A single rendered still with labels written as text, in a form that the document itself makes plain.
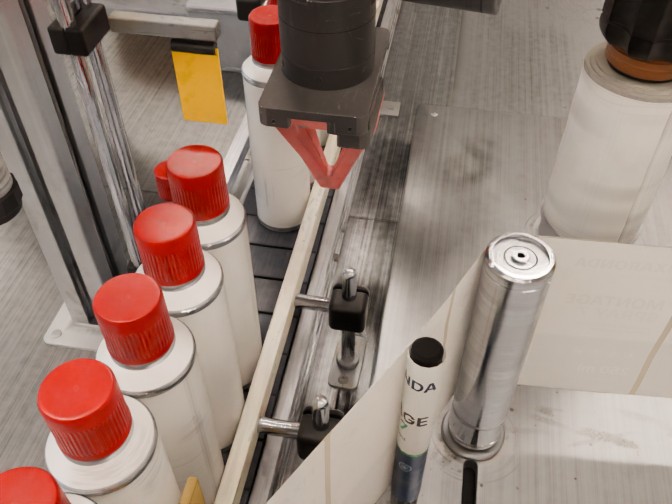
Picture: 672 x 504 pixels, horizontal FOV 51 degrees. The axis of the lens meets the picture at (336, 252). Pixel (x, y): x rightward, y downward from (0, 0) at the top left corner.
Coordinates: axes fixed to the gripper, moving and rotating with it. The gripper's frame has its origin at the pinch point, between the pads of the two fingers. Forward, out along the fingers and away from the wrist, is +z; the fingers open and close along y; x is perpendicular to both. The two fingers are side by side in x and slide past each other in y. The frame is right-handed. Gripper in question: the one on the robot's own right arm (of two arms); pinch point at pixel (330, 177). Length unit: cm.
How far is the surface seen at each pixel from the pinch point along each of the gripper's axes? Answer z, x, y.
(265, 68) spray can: -3.1, 6.7, 8.2
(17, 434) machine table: 18.3, 23.1, -14.7
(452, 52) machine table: 19, -7, 51
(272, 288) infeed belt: 13.6, 5.3, 0.2
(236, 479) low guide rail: 9.9, 2.6, -18.8
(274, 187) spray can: 8.2, 6.5, 7.1
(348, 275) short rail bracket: 6.8, -1.9, -3.1
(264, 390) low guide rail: 10.0, 2.5, -12.0
